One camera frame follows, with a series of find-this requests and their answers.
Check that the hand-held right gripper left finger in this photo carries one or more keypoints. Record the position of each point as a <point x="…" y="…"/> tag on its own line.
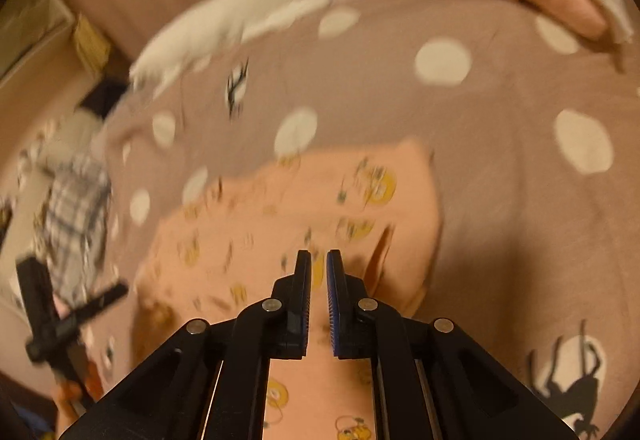
<point x="303" y="300"/>

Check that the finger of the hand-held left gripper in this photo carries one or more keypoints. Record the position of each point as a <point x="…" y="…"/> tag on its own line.
<point x="95" y="302"/>
<point x="35" y="300"/>

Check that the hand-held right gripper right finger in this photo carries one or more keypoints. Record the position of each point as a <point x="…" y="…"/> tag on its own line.
<point x="334" y="300"/>

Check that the peach cartoon print garment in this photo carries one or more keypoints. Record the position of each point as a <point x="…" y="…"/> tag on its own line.
<point x="280" y="200"/>

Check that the grey plaid cloth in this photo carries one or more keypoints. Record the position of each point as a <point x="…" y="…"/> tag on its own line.
<point x="75" y="220"/>

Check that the grey pillow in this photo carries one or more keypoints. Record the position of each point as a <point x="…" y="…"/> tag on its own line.
<point x="70" y="140"/>

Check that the dark cloth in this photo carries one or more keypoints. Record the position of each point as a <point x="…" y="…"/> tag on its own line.
<point x="102" y="98"/>

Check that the mauve polka dot blanket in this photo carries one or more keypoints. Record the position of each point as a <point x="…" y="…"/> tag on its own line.
<point x="375" y="95"/>

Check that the white goose plush toy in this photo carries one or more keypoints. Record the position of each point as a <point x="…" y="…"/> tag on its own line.
<point x="225" y="20"/>

